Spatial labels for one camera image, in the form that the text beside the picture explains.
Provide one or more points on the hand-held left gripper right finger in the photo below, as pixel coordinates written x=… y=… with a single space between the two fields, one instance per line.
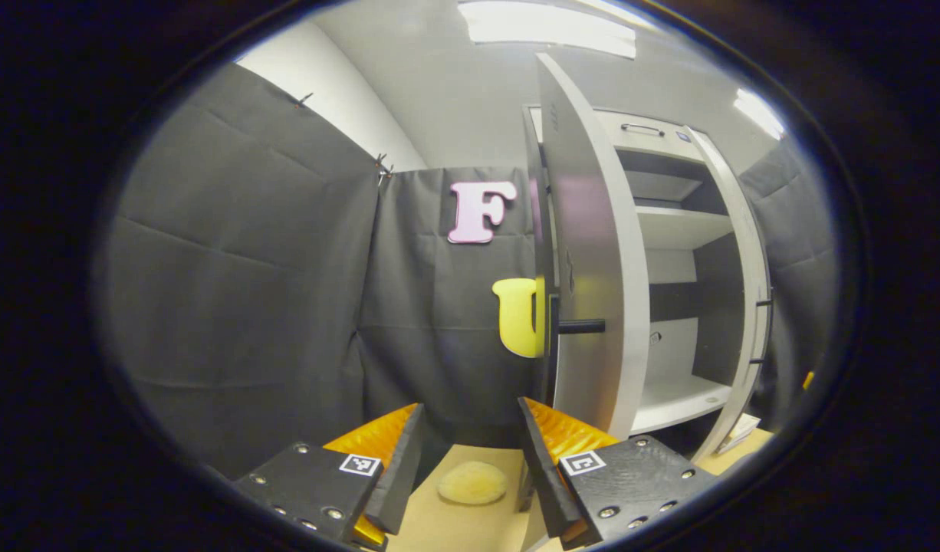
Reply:
x=547 y=475

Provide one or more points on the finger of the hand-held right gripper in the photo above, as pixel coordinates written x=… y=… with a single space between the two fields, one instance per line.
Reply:
x=808 y=379

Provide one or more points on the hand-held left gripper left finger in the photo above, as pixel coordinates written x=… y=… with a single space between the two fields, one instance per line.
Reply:
x=399 y=475

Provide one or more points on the yellow round coaster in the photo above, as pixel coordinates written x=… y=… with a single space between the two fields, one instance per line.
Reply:
x=472 y=483

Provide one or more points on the white cabinet door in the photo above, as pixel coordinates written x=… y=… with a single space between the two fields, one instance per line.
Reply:
x=755 y=268
x=593 y=253

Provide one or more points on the white and grey cabinet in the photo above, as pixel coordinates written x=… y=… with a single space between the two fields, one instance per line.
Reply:
x=681 y=226

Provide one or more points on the white cabinet drawer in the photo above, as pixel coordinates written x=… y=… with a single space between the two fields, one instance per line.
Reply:
x=654 y=146

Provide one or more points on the black backdrop cloth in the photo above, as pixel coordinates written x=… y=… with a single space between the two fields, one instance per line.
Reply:
x=432 y=345

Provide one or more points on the black quilted curtain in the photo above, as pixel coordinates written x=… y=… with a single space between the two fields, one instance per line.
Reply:
x=232 y=307
x=800 y=230

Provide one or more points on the ceiling light panel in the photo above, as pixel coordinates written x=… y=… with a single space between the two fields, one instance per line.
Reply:
x=547 y=27
x=760 y=113

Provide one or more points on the metal curtain clip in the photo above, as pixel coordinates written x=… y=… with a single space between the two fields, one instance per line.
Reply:
x=383 y=169
x=304 y=100

